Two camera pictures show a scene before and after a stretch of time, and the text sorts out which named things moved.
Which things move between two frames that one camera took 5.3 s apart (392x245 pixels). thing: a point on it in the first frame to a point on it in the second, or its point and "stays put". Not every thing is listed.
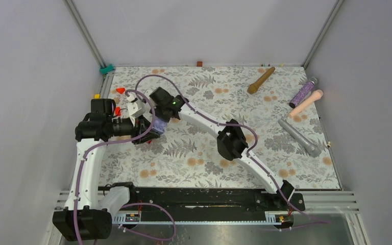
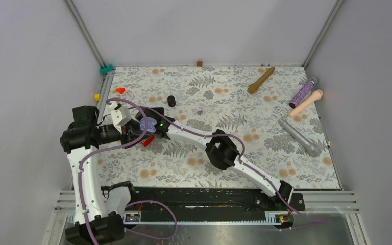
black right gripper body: [159, 112] to [159, 116]
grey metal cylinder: [312, 149] stays put
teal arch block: [105, 70] stays put
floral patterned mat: [275, 102] stays put
